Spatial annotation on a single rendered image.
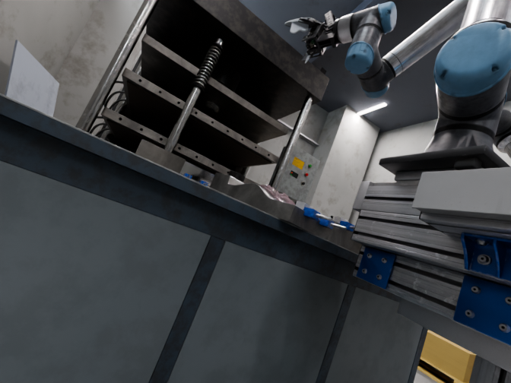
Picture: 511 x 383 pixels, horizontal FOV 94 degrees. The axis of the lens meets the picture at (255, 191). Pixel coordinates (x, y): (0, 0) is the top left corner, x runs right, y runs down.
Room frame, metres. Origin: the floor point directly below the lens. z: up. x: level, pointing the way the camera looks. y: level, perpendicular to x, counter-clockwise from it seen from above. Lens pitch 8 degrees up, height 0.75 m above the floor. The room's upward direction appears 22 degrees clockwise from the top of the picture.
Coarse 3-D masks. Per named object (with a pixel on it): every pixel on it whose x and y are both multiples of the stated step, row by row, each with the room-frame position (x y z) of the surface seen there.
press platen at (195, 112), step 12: (132, 72) 1.28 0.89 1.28; (144, 84) 1.31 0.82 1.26; (156, 96) 1.36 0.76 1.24; (168, 96) 1.37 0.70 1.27; (180, 108) 1.40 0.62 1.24; (204, 120) 1.47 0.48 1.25; (228, 132) 1.54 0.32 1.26; (252, 144) 1.62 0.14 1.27; (264, 156) 1.67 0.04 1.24; (276, 156) 1.71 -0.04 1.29
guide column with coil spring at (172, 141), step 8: (216, 40) 1.38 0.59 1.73; (208, 56) 1.38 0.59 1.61; (216, 56) 1.39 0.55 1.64; (208, 64) 1.38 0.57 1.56; (208, 72) 1.39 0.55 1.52; (192, 88) 1.38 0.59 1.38; (192, 96) 1.37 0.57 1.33; (192, 104) 1.39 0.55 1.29; (184, 112) 1.37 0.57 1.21; (184, 120) 1.38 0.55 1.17; (176, 128) 1.37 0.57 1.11; (176, 136) 1.38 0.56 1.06; (168, 144) 1.37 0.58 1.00
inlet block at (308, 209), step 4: (296, 204) 0.80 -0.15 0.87; (300, 204) 0.79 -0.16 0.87; (304, 204) 0.78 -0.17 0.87; (308, 204) 0.79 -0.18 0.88; (304, 208) 0.78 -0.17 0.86; (308, 208) 0.77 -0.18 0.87; (312, 208) 0.81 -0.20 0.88; (304, 212) 0.78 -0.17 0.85; (308, 212) 0.76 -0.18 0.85; (312, 212) 0.75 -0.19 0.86; (316, 212) 0.76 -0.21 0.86; (308, 216) 0.76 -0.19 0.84; (312, 216) 0.75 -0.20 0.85; (316, 216) 0.76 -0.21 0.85; (320, 216) 0.75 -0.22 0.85; (324, 216) 0.75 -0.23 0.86
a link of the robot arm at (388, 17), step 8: (368, 8) 0.60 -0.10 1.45; (376, 8) 0.58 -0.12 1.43; (384, 8) 0.57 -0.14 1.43; (392, 8) 0.57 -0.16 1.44; (352, 16) 0.63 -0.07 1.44; (360, 16) 0.61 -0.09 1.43; (368, 16) 0.59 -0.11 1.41; (376, 16) 0.58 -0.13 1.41; (384, 16) 0.57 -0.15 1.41; (392, 16) 0.58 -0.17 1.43; (352, 24) 0.63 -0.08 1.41; (360, 24) 0.60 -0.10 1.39; (376, 24) 0.58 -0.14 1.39; (384, 24) 0.58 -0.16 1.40; (392, 24) 0.59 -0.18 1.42; (352, 32) 0.64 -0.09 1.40; (384, 32) 0.60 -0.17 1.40
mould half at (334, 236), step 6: (336, 222) 0.96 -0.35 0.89; (336, 228) 0.97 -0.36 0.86; (330, 234) 0.96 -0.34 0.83; (336, 234) 0.97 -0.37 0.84; (342, 234) 0.98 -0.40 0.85; (348, 234) 1.00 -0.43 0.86; (330, 240) 0.96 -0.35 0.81; (336, 240) 0.98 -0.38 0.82; (342, 240) 0.99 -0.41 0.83; (348, 240) 1.00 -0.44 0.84; (342, 246) 0.99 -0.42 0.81; (348, 246) 1.01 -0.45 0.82; (354, 246) 1.02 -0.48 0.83; (360, 246) 1.04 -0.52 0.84
